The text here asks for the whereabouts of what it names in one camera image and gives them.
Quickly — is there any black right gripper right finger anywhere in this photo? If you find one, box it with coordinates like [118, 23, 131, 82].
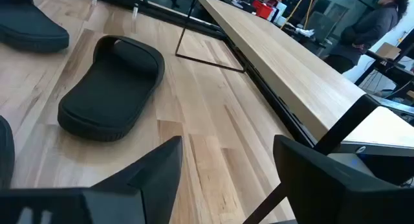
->
[273, 135, 414, 224]

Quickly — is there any black rubber slide sandal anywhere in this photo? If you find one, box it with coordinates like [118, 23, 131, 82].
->
[57, 35, 166, 142]
[0, 0, 70, 54]

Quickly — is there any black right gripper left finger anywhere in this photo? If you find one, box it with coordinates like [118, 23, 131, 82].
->
[0, 135, 184, 224]

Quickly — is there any white container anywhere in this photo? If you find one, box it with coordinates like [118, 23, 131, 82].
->
[274, 2, 289, 25]

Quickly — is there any yellow cable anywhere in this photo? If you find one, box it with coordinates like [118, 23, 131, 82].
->
[303, 0, 317, 29]
[280, 0, 309, 30]

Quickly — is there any cardboard box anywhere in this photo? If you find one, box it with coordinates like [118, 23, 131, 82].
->
[375, 41, 402, 60]

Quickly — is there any red box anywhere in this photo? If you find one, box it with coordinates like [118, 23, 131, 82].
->
[251, 0, 274, 20]

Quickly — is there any person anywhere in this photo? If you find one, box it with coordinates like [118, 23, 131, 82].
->
[323, 0, 414, 74]

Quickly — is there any wooden shelf with black frame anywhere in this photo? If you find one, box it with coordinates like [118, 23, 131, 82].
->
[174, 0, 414, 224]

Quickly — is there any black desk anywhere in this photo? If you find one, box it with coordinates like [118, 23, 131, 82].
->
[354, 28, 414, 98]

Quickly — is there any crumpled white paper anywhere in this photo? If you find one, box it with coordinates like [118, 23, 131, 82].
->
[296, 27, 315, 38]

